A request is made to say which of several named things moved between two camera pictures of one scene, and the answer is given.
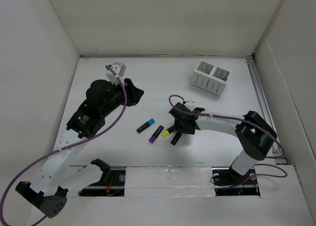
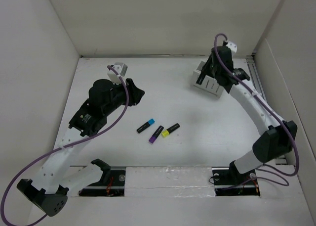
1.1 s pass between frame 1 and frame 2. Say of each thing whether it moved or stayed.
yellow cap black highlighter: stayed
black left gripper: stayed
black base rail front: stayed
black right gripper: moved
